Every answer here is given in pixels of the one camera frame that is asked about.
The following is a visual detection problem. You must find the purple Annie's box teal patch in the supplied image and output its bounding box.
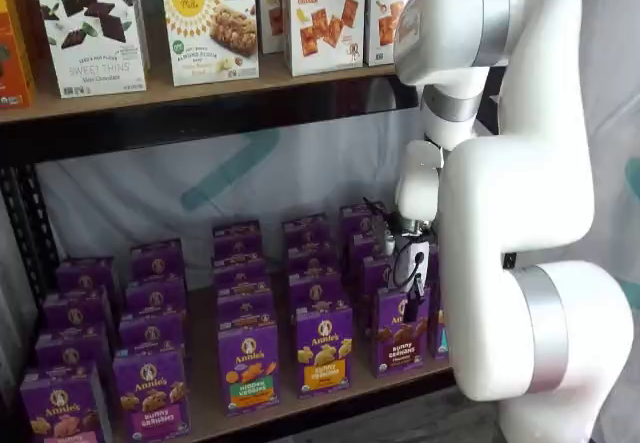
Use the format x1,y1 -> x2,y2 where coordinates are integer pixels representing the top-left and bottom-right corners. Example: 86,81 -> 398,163
431,307 -> 451,362

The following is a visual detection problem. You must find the purple Annie's box orange patch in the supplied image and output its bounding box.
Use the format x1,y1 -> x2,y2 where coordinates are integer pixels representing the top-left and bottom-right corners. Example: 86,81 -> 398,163
284,241 -> 342,283
295,306 -> 369,400
287,271 -> 350,315
280,211 -> 332,253

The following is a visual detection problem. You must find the purple Annie's box magenta patch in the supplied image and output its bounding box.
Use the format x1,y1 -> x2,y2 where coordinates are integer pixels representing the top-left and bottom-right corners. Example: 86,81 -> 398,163
117,309 -> 187,355
111,341 -> 192,440
128,237 -> 187,285
123,273 -> 190,322

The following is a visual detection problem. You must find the white Sweet Thins box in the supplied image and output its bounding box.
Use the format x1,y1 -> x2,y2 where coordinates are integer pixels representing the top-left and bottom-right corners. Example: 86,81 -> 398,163
29,0 -> 150,100

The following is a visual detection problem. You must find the white backdrop sheet teal logo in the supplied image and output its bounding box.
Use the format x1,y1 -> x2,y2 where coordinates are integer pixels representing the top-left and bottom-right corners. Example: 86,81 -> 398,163
33,107 -> 441,284

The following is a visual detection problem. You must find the purple Annie's box green patch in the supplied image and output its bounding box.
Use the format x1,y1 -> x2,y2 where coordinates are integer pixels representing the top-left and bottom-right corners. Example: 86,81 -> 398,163
211,219 -> 265,265
217,321 -> 282,418
216,286 -> 277,333
211,256 -> 272,297

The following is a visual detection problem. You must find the pretzel crackers sea salt box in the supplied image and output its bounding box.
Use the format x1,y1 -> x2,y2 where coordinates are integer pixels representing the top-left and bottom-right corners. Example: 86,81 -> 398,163
364,0 -> 445,68

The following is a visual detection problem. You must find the pretzel crackers cheddar box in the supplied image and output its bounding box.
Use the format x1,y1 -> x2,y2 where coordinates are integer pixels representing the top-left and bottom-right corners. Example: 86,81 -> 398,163
256,0 -> 287,56
282,0 -> 367,78

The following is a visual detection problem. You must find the purple Annie's box brown patch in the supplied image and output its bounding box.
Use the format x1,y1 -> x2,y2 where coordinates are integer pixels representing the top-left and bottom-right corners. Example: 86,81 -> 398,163
348,231 -> 392,275
361,254 -> 402,315
338,203 -> 390,245
374,286 -> 442,380

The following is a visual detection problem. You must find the upper wooden shelf board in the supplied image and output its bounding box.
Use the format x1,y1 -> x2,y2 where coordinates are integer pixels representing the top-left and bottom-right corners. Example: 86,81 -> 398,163
0,51 -> 419,125

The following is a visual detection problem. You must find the purple Annie's box pink patch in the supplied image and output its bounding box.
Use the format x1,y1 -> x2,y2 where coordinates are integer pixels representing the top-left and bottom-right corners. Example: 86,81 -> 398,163
41,286 -> 115,338
18,361 -> 107,443
33,323 -> 112,379
53,256 -> 120,300

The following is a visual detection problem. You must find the orange snack box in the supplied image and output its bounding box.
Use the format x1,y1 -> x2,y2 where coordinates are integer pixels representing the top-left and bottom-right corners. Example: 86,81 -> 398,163
0,0 -> 37,110

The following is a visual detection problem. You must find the Simple Mills bars box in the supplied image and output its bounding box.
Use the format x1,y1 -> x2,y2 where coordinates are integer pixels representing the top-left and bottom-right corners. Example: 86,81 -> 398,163
161,0 -> 261,88

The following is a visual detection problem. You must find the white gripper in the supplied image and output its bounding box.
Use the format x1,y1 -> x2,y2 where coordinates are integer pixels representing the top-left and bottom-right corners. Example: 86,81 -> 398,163
392,234 -> 433,325

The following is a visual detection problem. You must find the black metal shelf frame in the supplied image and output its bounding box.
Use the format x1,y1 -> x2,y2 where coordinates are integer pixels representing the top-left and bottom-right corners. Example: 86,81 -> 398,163
0,75 -> 466,443

